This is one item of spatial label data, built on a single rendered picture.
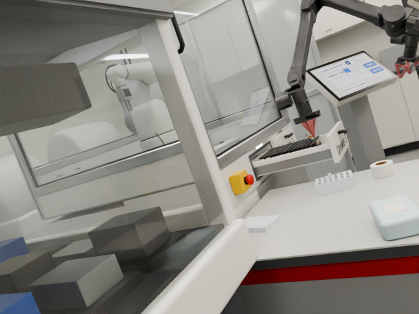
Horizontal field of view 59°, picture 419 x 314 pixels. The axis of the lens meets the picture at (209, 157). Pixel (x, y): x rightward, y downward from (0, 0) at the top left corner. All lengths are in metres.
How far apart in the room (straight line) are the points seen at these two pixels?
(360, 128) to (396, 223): 1.69
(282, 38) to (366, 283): 2.62
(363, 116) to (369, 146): 0.20
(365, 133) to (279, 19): 1.30
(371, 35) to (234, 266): 4.65
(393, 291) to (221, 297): 0.41
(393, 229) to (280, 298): 0.34
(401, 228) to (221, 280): 0.40
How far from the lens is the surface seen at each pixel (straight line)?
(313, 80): 2.39
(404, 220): 0.88
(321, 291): 0.98
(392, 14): 1.65
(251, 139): 1.58
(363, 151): 2.55
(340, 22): 4.89
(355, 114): 2.51
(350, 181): 1.30
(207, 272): 0.68
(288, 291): 1.01
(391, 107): 4.55
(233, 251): 0.77
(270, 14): 3.35
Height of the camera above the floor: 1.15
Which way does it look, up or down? 6 degrees down
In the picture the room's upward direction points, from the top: 20 degrees counter-clockwise
